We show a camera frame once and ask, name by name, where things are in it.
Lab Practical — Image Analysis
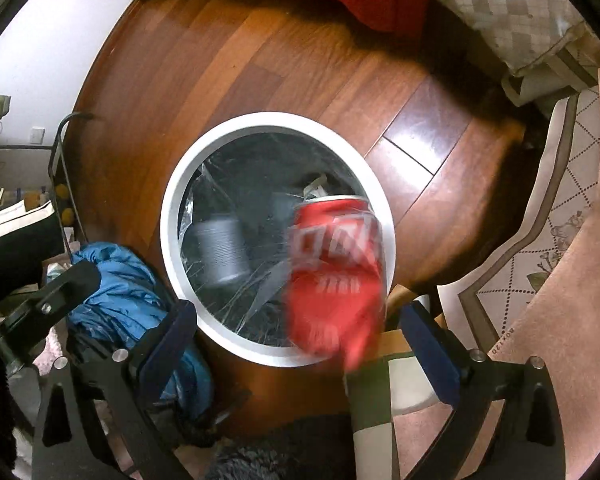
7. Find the white round trash bin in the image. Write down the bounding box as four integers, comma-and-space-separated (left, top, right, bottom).
160, 112, 396, 367

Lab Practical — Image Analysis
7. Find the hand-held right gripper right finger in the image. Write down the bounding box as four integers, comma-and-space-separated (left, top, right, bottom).
397, 302, 567, 480

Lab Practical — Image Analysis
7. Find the patterned beige rug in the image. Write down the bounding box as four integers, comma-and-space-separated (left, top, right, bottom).
492, 66, 600, 480

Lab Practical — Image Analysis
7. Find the black furry cloth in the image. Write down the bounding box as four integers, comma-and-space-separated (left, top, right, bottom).
204, 414, 357, 480

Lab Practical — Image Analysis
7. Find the grey metal can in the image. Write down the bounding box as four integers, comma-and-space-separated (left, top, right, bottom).
192, 216, 251, 286

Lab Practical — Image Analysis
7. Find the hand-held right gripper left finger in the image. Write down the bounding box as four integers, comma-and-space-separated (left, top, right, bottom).
31, 300, 199, 480

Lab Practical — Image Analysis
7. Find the green white checkered mat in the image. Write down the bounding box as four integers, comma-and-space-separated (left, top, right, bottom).
344, 294, 462, 480

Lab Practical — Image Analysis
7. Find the checkered beige cushion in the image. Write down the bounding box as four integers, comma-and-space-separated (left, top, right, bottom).
432, 0, 600, 107

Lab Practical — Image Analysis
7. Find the blue puffer jacket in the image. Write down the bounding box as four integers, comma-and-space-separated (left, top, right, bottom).
66, 242, 215, 418

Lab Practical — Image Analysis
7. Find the red soda can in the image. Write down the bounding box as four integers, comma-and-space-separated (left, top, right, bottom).
284, 195, 387, 372

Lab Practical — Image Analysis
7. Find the cream patterned rug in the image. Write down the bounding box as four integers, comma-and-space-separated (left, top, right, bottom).
437, 85, 600, 361

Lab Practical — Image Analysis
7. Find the white tote bag black trim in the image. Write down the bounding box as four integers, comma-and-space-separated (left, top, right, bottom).
0, 199, 65, 307

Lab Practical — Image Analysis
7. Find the crumpled white paper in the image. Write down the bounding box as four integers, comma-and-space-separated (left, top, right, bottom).
302, 174, 338, 199

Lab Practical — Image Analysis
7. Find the black wire rack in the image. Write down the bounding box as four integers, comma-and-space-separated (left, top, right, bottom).
46, 112, 95, 261

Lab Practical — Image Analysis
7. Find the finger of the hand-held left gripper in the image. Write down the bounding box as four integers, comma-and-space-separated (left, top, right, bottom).
0, 261, 102, 368

